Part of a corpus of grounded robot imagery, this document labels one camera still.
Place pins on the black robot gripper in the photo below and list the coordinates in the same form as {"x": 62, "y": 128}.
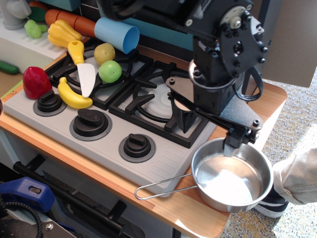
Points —
{"x": 222, "y": 78}

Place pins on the small steel pot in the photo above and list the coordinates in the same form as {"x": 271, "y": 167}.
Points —
{"x": 231, "y": 184}

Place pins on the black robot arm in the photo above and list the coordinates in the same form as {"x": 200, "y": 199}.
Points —
{"x": 208, "y": 19}

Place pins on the grey toy stove top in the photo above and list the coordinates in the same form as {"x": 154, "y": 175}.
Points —
{"x": 126, "y": 126}

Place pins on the black right stove knob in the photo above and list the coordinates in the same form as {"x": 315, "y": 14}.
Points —
{"x": 137, "y": 148}

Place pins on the black stove knob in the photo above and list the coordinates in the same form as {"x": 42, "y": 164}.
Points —
{"x": 137, "y": 148}
{"x": 90, "y": 125}
{"x": 48, "y": 105}

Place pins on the black middle stove knob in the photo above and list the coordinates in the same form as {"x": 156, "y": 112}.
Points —
{"x": 90, "y": 125}

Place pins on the black left stove knob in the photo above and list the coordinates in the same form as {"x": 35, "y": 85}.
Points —
{"x": 48, "y": 105}

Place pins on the black right burner grate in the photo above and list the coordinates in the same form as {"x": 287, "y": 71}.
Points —
{"x": 145, "y": 103}

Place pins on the black burner grate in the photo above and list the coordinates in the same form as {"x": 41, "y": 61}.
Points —
{"x": 103, "y": 93}
{"x": 145, "y": 103}

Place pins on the beige trouser leg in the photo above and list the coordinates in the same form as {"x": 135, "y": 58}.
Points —
{"x": 295, "y": 179}

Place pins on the black and white sneaker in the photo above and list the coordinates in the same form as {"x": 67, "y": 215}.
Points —
{"x": 273, "y": 205}

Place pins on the black left burner grate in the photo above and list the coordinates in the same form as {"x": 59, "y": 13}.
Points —
{"x": 103, "y": 93}

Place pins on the green toy apple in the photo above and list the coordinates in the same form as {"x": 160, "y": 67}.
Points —
{"x": 110, "y": 71}

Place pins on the light blue plastic cup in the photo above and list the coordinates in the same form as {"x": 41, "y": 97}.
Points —
{"x": 121, "y": 36}

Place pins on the yellow toy potato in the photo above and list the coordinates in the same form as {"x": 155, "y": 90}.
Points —
{"x": 104, "y": 52}

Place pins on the yellow toy banana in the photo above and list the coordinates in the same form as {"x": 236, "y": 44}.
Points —
{"x": 71, "y": 98}

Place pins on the orange toy carrot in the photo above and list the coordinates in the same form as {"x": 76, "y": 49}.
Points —
{"x": 82, "y": 25}

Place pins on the yellow toy bell pepper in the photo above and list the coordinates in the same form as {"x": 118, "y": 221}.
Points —
{"x": 61, "y": 34}

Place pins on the red toy pepper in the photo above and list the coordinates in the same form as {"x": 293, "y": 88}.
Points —
{"x": 36, "y": 82}

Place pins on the green toy broccoli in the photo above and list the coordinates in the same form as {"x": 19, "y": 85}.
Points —
{"x": 33, "y": 29}

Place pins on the dark green toy vegetable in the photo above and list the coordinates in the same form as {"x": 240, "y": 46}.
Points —
{"x": 37, "y": 14}

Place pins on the white toy sink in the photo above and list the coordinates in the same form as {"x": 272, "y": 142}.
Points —
{"x": 23, "y": 51}

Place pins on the green toy cucumber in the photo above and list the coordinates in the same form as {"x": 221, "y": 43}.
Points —
{"x": 8, "y": 68}

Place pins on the grey toy faucet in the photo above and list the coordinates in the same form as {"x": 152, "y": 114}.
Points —
{"x": 15, "y": 13}

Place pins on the black oven door handle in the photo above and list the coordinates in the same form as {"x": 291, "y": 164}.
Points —
{"x": 109, "y": 220}

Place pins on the toy knife yellow handle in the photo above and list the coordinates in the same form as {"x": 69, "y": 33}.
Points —
{"x": 86, "y": 71}

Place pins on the blue clamp handle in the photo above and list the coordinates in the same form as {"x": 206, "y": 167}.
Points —
{"x": 28, "y": 191}

